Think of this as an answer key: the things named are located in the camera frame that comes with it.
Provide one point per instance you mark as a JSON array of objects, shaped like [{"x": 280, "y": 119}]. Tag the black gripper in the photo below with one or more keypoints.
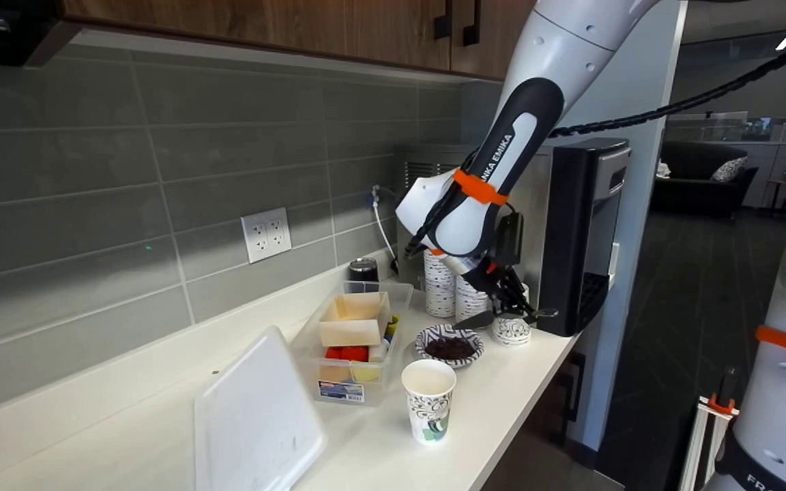
[{"x": 491, "y": 274}]

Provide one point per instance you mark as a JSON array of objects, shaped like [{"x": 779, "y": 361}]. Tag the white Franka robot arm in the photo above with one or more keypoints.
[{"x": 519, "y": 139}]

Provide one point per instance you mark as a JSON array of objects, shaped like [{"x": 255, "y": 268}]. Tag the dark coffee beans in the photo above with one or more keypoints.
[{"x": 450, "y": 347}]

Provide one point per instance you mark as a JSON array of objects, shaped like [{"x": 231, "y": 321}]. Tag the black coffee machine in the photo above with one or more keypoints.
[{"x": 586, "y": 237}]

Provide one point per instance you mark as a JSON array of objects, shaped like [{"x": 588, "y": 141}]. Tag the metal sink drain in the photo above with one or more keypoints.
[{"x": 430, "y": 350}]

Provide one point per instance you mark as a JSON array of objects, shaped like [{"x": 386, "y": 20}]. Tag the white paper cup with speckles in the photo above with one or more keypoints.
[{"x": 430, "y": 406}]

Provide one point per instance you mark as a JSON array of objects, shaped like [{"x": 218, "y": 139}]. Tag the small dark jar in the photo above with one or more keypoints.
[{"x": 363, "y": 271}]

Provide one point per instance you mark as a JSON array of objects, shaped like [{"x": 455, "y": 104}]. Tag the thin curved metal faucet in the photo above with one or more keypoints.
[{"x": 380, "y": 223}]

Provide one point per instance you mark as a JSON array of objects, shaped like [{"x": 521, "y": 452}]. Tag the light wooden block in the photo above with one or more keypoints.
[{"x": 354, "y": 319}]

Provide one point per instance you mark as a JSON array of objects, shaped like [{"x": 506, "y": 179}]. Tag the red toy piece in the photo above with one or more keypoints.
[{"x": 347, "y": 353}]

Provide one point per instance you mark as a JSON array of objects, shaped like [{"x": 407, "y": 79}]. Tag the dark sofa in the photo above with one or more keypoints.
[{"x": 684, "y": 193}]

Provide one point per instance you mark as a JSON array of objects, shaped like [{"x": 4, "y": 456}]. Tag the clear plastic bin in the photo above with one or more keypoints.
[{"x": 306, "y": 350}]

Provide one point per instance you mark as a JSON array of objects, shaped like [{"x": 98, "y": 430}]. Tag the white poles with orange caps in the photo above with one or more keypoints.
[{"x": 707, "y": 445}]

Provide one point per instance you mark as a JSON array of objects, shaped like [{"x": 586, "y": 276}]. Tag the white pillow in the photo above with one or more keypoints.
[{"x": 726, "y": 171}]

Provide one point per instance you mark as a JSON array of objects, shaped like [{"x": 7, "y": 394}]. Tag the wooden cabinet door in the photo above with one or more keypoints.
[
  {"x": 498, "y": 38},
  {"x": 274, "y": 24}
]

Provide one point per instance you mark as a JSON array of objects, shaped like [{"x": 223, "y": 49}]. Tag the white cutting board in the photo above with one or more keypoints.
[{"x": 258, "y": 426}]

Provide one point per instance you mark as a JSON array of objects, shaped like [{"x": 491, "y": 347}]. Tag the black overhead appliance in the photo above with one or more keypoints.
[{"x": 0, "y": 29}]

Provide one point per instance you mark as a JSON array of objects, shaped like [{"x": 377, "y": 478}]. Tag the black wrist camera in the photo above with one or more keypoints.
[{"x": 506, "y": 237}]

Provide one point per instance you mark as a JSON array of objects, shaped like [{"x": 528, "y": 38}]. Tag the white wall outlet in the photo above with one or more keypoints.
[{"x": 266, "y": 233}]

